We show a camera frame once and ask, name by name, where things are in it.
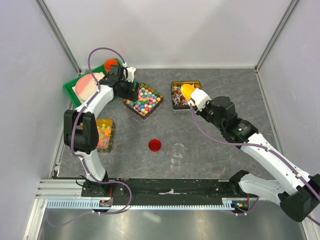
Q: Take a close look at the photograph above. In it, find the orange plastic cup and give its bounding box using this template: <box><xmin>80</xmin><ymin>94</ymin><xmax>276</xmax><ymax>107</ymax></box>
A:
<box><xmin>103</xmin><ymin>58</ymin><xmax>120</xmax><ymax>74</ymax></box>

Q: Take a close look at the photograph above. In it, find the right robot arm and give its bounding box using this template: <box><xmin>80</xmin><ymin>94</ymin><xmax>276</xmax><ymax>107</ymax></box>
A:
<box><xmin>193</xmin><ymin>96</ymin><xmax>320</xmax><ymax>222</ymax></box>

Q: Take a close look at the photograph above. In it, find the grey cable duct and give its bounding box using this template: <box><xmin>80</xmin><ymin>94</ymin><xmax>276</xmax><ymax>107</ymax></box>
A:
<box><xmin>46</xmin><ymin>199</ymin><xmax>236</xmax><ymax>211</ymax></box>

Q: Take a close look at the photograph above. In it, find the yellow plastic scoop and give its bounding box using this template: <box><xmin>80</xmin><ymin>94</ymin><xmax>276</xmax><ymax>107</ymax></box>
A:
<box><xmin>181</xmin><ymin>84</ymin><xmax>196</xmax><ymax>101</ymax></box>

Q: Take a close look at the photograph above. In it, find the red round lid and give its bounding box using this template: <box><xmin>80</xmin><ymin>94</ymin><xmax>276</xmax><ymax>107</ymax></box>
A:
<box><xmin>148</xmin><ymin>139</ymin><xmax>162</xmax><ymax>152</ymax></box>

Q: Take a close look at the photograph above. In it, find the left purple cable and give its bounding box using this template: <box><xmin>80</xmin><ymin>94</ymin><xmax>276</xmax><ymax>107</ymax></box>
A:
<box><xmin>44</xmin><ymin>46</ymin><xmax>134</xmax><ymax>227</ymax></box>

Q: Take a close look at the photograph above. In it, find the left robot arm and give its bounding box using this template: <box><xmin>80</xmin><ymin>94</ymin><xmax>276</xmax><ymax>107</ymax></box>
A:
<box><xmin>63</xmin><ymin>64</ymin><xmax>140</xmax><ymax>197</ymax></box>

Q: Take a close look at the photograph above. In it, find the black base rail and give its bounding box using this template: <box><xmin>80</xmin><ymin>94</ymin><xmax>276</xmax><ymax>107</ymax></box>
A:
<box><xmin>81</xmin><ymin>178</ymin><xmax>247</xmax><ymax>207</ymax></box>

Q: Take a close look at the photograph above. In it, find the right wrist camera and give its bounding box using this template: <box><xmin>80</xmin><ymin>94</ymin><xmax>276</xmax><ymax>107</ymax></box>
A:
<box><xmin>188</xmin><ymin>88</ymin><xmax>212</xmax><ymax>112</ymax></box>

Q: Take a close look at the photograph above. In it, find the clear glass jar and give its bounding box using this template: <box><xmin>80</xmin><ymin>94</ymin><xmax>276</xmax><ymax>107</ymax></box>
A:
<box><xmin>170</xmin><ymin>143</ymin><xmax>186</xmax><ymax>166</ymax></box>

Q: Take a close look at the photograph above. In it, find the green plastic tray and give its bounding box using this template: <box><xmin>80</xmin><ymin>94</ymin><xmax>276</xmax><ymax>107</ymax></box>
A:
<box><xmin>63</xmin><ymin>60</ymin><xmax>138</xmax><ymax>114</ymax></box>

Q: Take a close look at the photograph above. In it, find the tin of pastel star candies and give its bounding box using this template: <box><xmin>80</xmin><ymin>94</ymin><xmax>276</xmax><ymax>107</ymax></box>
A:
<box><xmin>123</xmin><ymin>83</ymin><xmax>164</xmax><ymax>120</ymax></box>

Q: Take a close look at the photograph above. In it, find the tin of lollipops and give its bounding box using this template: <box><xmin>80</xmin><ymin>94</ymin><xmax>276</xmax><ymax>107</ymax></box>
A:
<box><xmin>170</xmin><ymin>81</ymin><xmax>202</xmax><ymax>111</ymax></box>

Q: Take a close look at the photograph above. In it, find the pink white plate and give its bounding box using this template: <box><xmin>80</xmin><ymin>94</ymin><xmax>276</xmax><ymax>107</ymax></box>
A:
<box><xmin>72</xmin><ymin>73</ymin><xmax>97</xmax><ymax>103</ymax></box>

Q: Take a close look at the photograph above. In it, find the purple cable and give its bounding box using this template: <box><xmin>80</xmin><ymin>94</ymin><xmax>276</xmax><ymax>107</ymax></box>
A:
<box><xmin>189</xmin><ymin>104</ymin><xmax>320</xmax><ymax>225</ymax></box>
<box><xmin>44</xmin><ymin>46</ymin><xmax>134</xmax><ymax>227</ymax></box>

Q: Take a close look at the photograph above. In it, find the tin of bright star candies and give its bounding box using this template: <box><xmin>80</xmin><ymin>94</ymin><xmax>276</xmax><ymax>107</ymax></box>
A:
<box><xmin>96</xmin><ymin>118</ymin><xmax>116</xmax><ymax>153</ymax></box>

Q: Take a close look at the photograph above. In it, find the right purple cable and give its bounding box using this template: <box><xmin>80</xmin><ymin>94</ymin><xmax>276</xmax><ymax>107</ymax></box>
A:
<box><xmin>189</xmin><ymin>104</ymin><xmax>320</xmax><ymax>225</ymax></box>

